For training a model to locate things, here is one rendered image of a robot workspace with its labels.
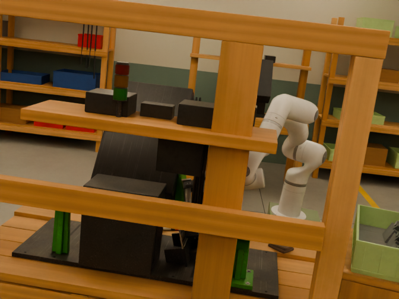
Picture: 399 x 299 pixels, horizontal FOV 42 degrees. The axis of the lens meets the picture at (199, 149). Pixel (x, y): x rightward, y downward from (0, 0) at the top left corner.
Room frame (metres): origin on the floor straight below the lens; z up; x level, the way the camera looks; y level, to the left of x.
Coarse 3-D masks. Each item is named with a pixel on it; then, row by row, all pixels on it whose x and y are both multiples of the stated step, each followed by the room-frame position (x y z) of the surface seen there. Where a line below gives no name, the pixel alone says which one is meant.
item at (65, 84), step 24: (0, 24) 7.13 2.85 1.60; (0, 48) 7.14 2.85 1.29; (48, 48) 7.07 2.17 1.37; (72, 48) 7.07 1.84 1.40; (96, 48) 7.14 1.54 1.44; (0, 72) 7.16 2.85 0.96; (24, 72) 7.57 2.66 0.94; (72, 72) 7.55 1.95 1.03; (96, 72) 7.52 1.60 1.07; (0, 96) 7.18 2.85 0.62; (72, 96) 7.07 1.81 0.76; (0, 120) 7.20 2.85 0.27; (24, 120) 7.22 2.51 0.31; (96, 144) 7.10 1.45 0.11
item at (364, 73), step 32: (224, 64) 1.76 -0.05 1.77; (256, 64) 1.75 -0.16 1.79; (352, 64) 1.74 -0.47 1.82; (224, 96) 1.76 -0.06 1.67; (256, 96) 1.75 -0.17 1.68; (352, 96) 1.71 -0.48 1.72; (224, 128) 1.76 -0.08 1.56; (352, 128) 1.71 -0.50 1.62; (224, 160) 1.75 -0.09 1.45; (352, 160) 1.71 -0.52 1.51; (224, 192) 1.75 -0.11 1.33; (352, 192) 1.71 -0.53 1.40; (224, 256) 1.75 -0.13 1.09; (320, 256) 1.72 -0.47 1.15; (192, 288) 1.76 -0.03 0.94; (224, 288) 1.75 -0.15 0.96; (320, 288) 1.71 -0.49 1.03
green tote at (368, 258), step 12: (360, 216) 2.97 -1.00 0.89; (372, 216) 2.95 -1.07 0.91; (384, 216) 2.93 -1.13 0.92; (396, 216) 2.91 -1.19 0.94; (384, 228) 2.93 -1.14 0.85; (360, 240) 2.40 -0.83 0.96; (360, 252) 2.39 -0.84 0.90; (372, 252) 2.37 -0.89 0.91; (384, 252) 2.36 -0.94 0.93; (396, 252) 2.35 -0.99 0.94; (360, 264) 2.39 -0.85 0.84; (372, 264) 2.37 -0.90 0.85; (384, 264) 2.36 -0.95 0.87; (396, 264) 2.34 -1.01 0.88; (372, 276) 2.37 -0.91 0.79; (384, 276) 2.35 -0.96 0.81; (396, 276) 2.34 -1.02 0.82
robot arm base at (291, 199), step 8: (288, 184) 2.62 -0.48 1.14; (288, 192) 2.62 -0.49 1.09; (296, 192) 2.61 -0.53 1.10; (304, 192) 2.63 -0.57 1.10; (280, 200) 2.66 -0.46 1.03; (288, 200) 2.62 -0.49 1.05; (296, 200) 2.61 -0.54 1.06; (272, 208) 2.69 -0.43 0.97; (280, 208) 2.65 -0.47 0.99; (288, 208) 2.62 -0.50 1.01; (296, 208) 2.62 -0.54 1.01; (288, 216) 2.62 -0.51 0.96; (296, 216) 2.63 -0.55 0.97; (304, 216) 2.66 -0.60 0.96
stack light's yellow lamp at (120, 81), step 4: (116, 76) 1.82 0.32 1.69; (120, 76) 1.82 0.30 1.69; (124, 76) 1.82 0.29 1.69; (128, 76) 1.85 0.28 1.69; (116, 80) 1.82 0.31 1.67; (120, 80) 1.82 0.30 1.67; (124, 80) 1.82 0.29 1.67; (128, 80) 1.84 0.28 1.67; (116, 84) 1.82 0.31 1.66; (120, 84) 1.82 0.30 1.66; (124, 84) 1.82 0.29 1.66; (124, 88) 1.82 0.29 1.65
